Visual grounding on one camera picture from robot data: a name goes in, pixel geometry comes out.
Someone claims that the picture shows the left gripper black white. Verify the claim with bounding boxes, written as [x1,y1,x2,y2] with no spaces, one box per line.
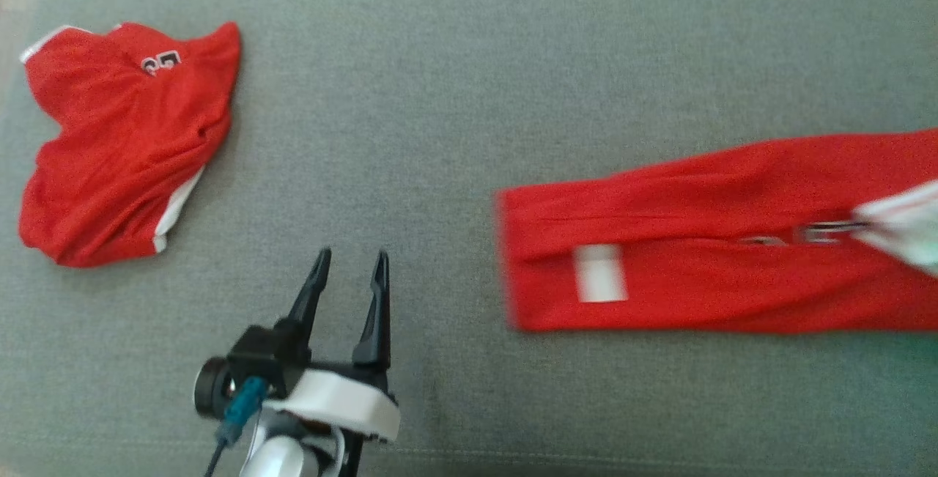
[229,247,400,441]

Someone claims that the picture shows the red jersey with white panel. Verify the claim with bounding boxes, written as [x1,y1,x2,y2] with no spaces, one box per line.
[497,129,938,335]

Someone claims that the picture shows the red shorts with white stripe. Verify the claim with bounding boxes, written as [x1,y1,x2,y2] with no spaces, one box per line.
[18,21,242,269]

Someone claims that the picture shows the right gripper white green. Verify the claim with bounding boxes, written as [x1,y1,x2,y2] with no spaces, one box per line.
[852,180,938,278]

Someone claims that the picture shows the large grey sofa seat cushion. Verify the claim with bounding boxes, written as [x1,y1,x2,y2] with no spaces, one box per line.
[0,0,938,477]

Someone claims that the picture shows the teal plug black cable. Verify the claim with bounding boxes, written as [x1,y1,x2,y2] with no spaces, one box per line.
[204,377,269,477]

